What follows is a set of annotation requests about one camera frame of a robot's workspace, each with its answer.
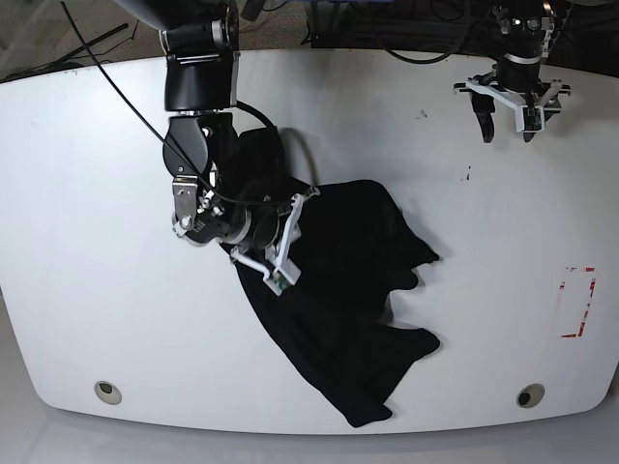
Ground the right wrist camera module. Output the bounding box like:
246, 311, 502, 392
263, 261, 301, 297

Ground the red tape rectangle marker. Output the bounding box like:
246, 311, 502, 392
556, 267, 597, 339

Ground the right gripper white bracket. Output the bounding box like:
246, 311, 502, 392
214, 187, 320, 276

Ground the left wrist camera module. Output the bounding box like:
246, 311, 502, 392
515, 105, 545, 133

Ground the right table grommet hole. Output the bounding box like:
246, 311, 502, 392
516, 384, 545, 409

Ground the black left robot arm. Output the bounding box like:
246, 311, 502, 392
454, 1, 572, 144

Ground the black printed T-shirt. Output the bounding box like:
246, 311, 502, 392
218, 126, 442, 429

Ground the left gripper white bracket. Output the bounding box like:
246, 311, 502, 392
453, 72, 572, 143

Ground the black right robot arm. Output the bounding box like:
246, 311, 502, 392
120, 1, 318, 285

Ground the table grommet hole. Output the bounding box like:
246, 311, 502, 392
94, 381, 122, 406
516, 384, 545, 409

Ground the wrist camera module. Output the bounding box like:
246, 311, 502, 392
263, 261, 301, 297
515, 105, 545, 133

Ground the left table grommet hole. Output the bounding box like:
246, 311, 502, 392
94, 381, 122, 406

